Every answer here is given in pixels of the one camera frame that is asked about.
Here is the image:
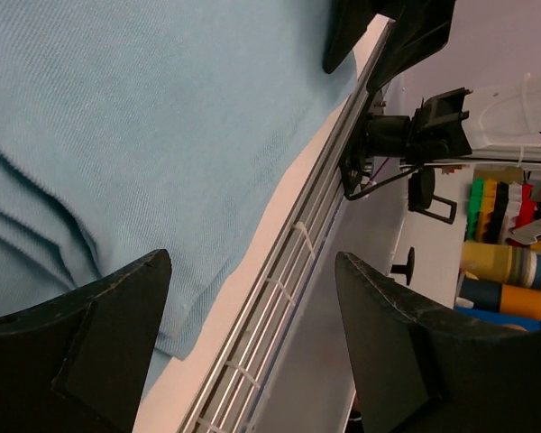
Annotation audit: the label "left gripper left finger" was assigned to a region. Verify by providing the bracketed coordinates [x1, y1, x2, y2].
[0, 249, 171, 432]

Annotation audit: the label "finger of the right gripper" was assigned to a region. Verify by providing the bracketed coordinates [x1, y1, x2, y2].
[322, 0, 383, 74]
[367, 0, 455, 94]

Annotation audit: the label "aluminium rail frame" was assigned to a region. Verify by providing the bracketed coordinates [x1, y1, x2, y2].
[175, 22, 541, 433]

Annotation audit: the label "coloured plastic clips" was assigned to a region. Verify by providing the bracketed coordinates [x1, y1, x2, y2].
[465, 178, 541, 246]

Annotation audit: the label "light blue trousers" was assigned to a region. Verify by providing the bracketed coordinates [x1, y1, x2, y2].
[0, 1, 356, 385]

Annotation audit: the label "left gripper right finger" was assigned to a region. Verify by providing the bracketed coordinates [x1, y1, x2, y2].
[335, 252, 541, 432]

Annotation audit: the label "colourful tape rolls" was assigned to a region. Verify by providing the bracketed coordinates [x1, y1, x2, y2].
[454, 241, 541, 330]

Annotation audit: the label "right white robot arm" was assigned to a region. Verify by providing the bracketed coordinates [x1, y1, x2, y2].
[323, 1, 541, 200]

